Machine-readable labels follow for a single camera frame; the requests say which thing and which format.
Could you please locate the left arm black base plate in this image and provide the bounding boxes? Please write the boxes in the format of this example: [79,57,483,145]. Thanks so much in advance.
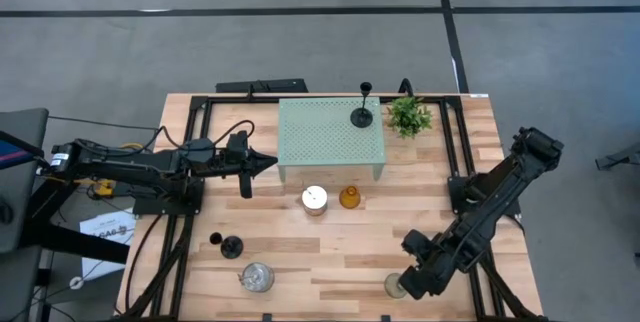
[133,176,205,216]

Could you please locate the black metal rail frame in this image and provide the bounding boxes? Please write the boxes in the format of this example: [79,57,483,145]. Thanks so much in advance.
[119,92,549,322]

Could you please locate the white printed paper sheet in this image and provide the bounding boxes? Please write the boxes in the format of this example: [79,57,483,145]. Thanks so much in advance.
[78,207,137,281]

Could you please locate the dark grey side table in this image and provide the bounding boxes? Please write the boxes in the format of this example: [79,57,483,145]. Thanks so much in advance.
[0,107,50,256]

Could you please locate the silver floral label candle tin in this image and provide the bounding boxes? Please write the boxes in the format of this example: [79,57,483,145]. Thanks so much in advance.
[237,261,276,294]

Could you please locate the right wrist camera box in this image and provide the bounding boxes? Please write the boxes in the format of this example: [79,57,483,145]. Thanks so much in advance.
[402,229,431,258]

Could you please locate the orange label candle tin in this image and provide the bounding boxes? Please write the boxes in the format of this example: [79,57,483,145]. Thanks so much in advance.
[301,184,330,217]

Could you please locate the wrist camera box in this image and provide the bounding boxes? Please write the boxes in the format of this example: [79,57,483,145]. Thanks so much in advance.
[402,229,431,258]
[225,130,250,153]

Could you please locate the green plant in white pot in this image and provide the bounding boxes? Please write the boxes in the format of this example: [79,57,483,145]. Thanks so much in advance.
[385,95,434,140]

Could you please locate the thick black cable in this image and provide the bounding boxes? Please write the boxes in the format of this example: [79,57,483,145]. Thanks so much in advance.
[123,214,164,313]

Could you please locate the black flat box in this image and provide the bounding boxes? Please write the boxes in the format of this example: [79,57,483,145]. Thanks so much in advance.
[214,78,310,95]

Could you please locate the black stand foot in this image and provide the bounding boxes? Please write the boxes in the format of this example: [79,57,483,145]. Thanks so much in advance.
[594,141,640,171]

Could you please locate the clear ribbed glass candle holder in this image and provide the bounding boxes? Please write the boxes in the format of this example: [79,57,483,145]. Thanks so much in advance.
[383,272,409,300]

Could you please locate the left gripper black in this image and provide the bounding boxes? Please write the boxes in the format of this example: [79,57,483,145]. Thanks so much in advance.
[215,149,279,199]

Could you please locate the green perforated metal shelf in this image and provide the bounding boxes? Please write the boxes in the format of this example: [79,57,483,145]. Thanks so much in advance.
[277,96,387,183]

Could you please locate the black metal candlestick holder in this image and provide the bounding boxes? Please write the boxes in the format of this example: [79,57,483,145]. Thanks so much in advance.
[349,81,375,129]
[208,231,245,260]

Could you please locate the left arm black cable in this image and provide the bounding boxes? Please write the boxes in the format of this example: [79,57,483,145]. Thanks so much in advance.
[147,119,256,151]

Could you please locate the yellow cables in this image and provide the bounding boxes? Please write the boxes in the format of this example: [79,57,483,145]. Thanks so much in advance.
[94,141,146,198]

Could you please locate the black stand beam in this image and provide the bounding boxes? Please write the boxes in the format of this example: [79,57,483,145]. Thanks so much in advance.
[19,176,131,266]

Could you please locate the amber ribbed glass candle holder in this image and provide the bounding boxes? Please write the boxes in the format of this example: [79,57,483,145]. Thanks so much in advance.
[338,185,362,210]

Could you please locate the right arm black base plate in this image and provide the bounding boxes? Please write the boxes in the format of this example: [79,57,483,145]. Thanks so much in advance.
[447,175,522,216]

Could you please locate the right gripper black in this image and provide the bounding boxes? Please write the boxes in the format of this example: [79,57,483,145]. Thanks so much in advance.
[399,241,454,301]

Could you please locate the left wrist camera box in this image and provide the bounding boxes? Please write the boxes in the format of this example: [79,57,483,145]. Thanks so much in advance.
[225,130,250,153]

